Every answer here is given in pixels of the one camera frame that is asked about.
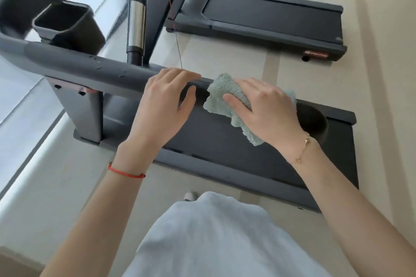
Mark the light grey shirt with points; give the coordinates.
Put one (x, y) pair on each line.
(221, 237)

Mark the person's left hand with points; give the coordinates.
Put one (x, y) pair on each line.
(156, 114)

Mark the grey treadmill with cup holder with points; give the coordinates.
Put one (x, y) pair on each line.
(97, 70)

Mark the grey treadmill with red label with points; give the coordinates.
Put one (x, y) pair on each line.
(269, 15)

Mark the person's left thumb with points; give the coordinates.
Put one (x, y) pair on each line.
(189, 101)

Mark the person's left forearm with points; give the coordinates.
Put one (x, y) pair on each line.
(107, 215)

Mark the grey shoe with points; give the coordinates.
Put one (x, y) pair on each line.
(190, 196)

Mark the person's right forearm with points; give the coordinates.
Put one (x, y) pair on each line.
(344, 202)

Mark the person's right thumb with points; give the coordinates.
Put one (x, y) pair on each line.
(235, 101)

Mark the light green microfiber cloth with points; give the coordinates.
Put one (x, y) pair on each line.
(221, 100)

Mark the person's right hand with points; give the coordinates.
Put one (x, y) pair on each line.
(273, 114)

